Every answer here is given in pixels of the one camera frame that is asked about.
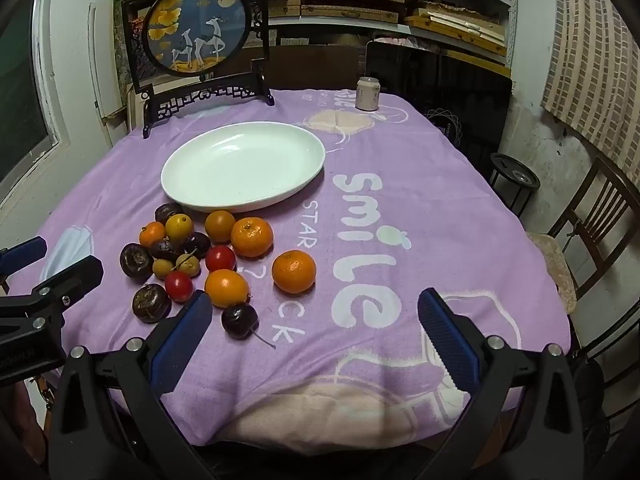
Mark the smooth round orange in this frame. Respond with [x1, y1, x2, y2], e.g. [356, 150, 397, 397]
[204, 268, 251, 309]
[204, 209, 237, 244]

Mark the white metal shelf rack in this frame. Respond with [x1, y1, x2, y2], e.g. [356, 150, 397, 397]
[120, 0, 516, 68]

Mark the purple printed tablecloth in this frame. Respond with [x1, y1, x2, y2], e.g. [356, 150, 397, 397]
[7, 87, 573, 448]

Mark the black round stool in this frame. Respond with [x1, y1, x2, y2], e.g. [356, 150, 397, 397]
[487, 152, 542, 218]

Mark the white oval plate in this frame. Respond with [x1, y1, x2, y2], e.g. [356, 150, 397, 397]
[160, 121, 327, 213]

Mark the large bumpy mandarin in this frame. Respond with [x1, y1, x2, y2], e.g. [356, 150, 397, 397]
[271, 249, 318, 295]
[230, 216, 275, 259]

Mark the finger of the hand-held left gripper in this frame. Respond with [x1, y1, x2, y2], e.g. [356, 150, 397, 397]
[0, 236, 48, 277]
[30, 255, 105, 318]

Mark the round yellow fruit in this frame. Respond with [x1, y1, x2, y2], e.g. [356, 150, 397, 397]
[165, 213, 195, 242]

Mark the dark purple cherry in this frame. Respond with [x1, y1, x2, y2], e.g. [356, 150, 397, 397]
[221, 302, 277, 350]

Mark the beige chair cushion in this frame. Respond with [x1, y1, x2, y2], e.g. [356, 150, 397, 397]
[527, 231, 578, 313]

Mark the small mandarin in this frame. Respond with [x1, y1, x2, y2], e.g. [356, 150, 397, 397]
[138, 221, 167, 248]

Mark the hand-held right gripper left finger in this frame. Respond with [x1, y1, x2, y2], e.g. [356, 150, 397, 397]
[47, 290, 216, 480]

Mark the stack of flat wooden boxes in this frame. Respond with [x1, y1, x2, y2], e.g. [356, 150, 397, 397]
[270, 0, 513, 58]

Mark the brown wooden chair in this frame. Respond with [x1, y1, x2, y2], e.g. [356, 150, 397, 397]
[525, 156, 640, 351]

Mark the white framed window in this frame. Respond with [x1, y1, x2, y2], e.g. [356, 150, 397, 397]
[0, 0, 66, 196]

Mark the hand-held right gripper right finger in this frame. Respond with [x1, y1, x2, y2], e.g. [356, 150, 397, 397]
[417, 287, 611, 480]

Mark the red cherry tomato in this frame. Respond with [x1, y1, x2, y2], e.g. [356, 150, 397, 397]
[205, 244, 237, 273]
[164, 270, 195, 303]

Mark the round deer screen black stand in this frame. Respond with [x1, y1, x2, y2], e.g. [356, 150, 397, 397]
[121, 0, 276, 140]

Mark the brick pattern wall cloth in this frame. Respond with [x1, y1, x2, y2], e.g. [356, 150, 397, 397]
[540, 0, 640, 163]

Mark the pink beverage can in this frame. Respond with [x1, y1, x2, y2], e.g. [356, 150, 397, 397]
[355, 76, 382, 112]

